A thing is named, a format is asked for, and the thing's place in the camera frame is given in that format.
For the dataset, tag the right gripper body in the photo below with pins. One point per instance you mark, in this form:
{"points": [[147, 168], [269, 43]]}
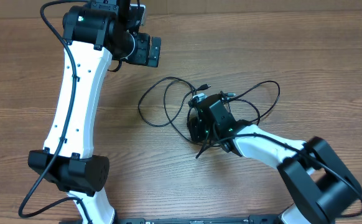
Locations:
{"points": [[200, 132]]}

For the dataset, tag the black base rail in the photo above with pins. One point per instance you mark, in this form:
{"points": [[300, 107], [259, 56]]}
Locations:
{"points": [[251, 219]]}

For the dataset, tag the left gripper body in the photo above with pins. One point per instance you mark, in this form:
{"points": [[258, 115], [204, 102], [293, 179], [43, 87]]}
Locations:
{"points": [[140, 54]]}

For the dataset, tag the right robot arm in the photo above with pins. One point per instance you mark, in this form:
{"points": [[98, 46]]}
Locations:
{"points": [[320, 184]]}

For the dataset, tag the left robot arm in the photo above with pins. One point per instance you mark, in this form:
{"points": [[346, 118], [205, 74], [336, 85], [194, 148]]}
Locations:
{"points": [[95, 34]]}

